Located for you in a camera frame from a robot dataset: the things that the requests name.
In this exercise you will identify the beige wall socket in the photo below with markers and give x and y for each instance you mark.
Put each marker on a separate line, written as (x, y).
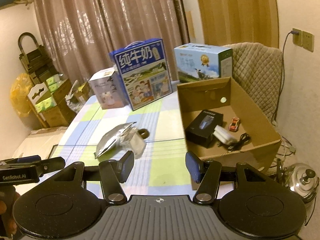
(308, 41)
(297, 37)

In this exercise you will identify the white humidifier box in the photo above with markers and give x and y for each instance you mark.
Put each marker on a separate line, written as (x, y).
(107, 87)

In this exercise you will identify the small toy race car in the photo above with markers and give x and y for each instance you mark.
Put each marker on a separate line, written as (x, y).
(234, 125)

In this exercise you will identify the white power adapter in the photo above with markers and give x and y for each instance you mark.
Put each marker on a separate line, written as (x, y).
(224, 136)

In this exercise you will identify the checkered bed sheet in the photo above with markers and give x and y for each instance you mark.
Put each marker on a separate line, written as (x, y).
(160, 170)

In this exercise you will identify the silver foil pouch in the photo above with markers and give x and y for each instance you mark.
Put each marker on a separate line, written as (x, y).
(111, 139)

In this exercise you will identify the cardboard box of tissues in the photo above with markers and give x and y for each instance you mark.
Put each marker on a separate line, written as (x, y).
(48, 101)

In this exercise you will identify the light blue milk carton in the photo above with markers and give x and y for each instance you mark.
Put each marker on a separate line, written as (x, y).
(197, 62)

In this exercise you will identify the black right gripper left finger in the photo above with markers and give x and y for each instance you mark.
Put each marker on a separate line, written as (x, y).
(112, 174)

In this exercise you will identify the dark brown hair scrunchie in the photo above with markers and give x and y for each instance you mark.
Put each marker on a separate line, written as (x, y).
(144, 133)

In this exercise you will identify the quilted beige chair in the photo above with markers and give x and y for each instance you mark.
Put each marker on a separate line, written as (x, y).
(257, 69)

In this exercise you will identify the black folding cart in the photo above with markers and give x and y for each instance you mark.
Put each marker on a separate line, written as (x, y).
(37, 63)

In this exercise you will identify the silver kettle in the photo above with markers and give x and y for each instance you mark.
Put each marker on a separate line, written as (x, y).
(303, 180)

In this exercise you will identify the clear bag with metal rack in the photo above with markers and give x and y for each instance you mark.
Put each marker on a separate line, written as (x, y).
(131, 141)

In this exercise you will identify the brown cardboard box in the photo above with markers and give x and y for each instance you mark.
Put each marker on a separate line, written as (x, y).
(226, 96)

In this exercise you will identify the left hand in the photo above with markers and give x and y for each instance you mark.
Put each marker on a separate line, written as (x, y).
(8, 224)

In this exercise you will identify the dark blue milk carton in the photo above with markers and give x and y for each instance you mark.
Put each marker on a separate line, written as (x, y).
(144, 71)

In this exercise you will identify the black shaver box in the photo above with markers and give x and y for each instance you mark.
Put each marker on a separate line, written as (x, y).
(201, 129)

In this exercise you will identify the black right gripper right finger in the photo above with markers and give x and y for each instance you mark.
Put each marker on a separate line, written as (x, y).
(206, 174)

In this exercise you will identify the yellow plastic bag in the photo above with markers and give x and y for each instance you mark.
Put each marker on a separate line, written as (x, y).
(18, 94)

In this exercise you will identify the beige curtain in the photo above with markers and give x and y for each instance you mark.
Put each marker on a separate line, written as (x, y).
(80, 34)

